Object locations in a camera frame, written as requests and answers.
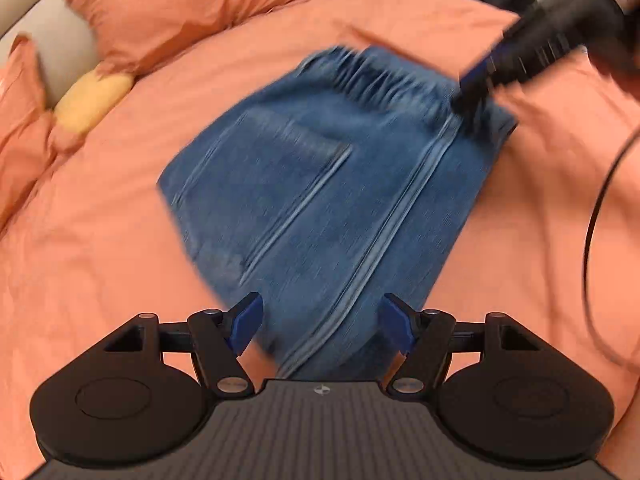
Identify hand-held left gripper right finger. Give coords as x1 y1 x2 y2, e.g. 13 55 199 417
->
378 293 544 396

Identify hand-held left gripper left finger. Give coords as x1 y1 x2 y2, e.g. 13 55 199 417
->
102 292 265 396

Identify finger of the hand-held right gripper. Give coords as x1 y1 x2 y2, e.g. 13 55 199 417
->
449 35 521 137

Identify blue denim pants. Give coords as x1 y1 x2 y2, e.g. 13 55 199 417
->
156 45 520 382

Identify orange bed sheet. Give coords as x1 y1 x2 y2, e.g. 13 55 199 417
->
0 0 640 480

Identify yellow cushion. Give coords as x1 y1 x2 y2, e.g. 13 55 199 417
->
52 67 135 136

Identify orange embroidered pillow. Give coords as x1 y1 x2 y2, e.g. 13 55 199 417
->
65 0 352 79
0 35 57 227

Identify beige padded headboard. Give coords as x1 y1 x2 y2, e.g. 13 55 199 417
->
0 0 102 112

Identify black cable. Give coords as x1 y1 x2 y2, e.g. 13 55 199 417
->
584 129 640 367

